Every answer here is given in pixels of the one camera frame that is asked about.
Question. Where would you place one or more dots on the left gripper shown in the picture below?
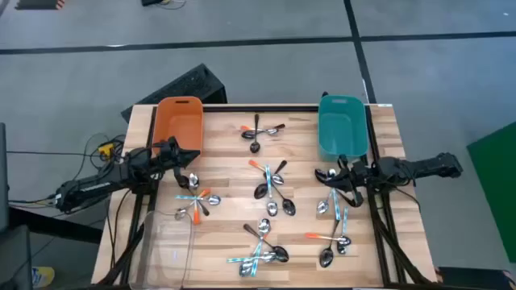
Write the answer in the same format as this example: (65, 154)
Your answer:
(167, 155)

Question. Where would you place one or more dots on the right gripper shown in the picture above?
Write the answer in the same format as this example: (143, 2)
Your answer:
(356, 175)

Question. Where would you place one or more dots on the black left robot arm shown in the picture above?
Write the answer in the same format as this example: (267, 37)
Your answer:
(92, 187)

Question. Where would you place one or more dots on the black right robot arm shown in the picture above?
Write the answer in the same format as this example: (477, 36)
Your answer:
(427, 166)

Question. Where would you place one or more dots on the orange plastic bin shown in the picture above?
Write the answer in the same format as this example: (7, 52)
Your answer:
(177, 121)

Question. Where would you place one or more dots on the teal plastic bin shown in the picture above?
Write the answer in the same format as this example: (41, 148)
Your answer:
(342, 129)

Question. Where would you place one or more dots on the black perforated crate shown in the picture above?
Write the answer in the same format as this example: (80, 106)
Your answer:
(189, 86)

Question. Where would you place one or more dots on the clear plastic bin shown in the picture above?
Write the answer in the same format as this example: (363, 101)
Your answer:
(153, 241)

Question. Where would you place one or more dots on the black floor beam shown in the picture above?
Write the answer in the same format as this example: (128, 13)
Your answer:
(48, 223)

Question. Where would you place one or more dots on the green board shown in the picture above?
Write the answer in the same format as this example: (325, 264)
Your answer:
(496, 181)

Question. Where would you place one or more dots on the black orange-striped floor mat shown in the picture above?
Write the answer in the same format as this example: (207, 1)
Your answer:
(36, 4)
(475, 280)

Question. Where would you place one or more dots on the dark grey cabinet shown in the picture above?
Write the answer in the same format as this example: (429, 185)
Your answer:
(3, 177)

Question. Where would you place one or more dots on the yellow snack bag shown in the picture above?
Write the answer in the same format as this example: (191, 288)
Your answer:
(43, 277)

